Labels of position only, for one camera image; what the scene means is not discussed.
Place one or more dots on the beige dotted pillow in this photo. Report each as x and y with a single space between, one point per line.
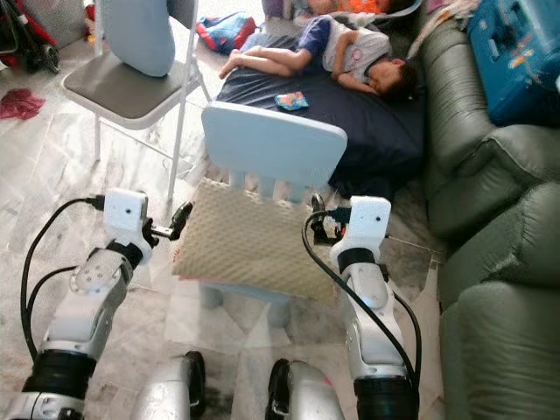
254 245

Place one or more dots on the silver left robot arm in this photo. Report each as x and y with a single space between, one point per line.
83 315

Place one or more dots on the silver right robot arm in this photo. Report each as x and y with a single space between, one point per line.
372 324

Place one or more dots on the green leather sofa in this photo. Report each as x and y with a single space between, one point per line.
499 192

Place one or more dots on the pale blue plastic child chair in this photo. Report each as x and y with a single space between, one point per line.
271 140

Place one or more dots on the navy blue floor mattress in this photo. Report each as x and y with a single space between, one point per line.
381 131

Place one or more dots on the small colourful packet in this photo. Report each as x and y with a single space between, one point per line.
291 101

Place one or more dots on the grey folding chair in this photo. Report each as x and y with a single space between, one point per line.
127 87

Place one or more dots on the sleeping child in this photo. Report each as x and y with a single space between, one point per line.
350 52

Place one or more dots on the silver left robot leg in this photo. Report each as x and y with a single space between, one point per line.
171 394

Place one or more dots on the silver robot leg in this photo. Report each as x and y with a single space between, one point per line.
171 394
311 398

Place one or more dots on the silver right robot leg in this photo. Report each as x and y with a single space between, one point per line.
311 398

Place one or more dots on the blue and red bag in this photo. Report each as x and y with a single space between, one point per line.
226 31

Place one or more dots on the red cloth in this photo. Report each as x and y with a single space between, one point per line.
19 103

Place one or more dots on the baby bouncer with orange toys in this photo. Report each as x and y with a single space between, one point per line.
359 7

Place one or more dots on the white cloth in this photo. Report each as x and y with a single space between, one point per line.
442 22

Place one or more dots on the black and red stroller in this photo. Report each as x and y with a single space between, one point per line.
31 39

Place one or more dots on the blue plastic toy case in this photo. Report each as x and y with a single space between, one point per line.
521 57

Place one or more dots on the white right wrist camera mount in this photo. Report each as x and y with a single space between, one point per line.
366 223

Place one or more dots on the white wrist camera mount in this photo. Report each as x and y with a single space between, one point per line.
366 223
127 214

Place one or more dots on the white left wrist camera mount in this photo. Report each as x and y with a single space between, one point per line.
127 214

